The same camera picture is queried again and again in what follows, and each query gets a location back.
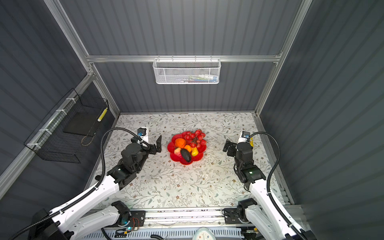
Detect orange fake persimmon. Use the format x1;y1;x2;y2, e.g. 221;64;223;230
174;138;187;149

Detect dark fake avocado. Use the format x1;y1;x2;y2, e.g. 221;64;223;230
181;149;192;163

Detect small orange fake tangerine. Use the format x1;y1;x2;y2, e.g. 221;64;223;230
184;145;193;153

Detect red fake grape bunch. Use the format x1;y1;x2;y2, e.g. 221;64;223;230
182;129;207;148

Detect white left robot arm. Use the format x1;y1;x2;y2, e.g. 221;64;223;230
28;138;162;240

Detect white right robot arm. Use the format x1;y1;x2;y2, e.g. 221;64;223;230
222;138;316;240

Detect red flower-shaped fruit bowl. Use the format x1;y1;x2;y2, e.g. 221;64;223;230
167;129;207;166

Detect floral patterned table mat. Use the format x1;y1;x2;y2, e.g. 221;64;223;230
96;113;258;210

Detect white round scale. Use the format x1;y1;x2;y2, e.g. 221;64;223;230
192;228;217;240

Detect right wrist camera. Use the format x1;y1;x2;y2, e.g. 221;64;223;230
238;131;251;143

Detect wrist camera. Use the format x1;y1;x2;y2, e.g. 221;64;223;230
238;131;251;143
137;127;149;143

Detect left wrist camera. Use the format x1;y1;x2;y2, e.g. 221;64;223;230
137;127;149;143

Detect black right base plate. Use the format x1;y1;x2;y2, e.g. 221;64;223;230
222;208;241;225

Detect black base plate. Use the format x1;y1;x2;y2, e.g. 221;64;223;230
117;211;147;229
222;208;241;225

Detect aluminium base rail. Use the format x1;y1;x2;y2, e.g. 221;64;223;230
86;205;301;232

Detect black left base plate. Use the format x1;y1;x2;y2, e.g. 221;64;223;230
117;211;147;229

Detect white wire mesh basket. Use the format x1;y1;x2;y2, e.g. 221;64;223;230
153;59;222;85

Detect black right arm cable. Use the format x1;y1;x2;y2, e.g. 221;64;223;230
247;131;310;240

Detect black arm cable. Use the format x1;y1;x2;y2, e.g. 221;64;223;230
247;131;310;240
8;127;145;240

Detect black wire basket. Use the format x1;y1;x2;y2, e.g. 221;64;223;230
24;91;109;164

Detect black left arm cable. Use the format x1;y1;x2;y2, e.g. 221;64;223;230
8;127;145;240

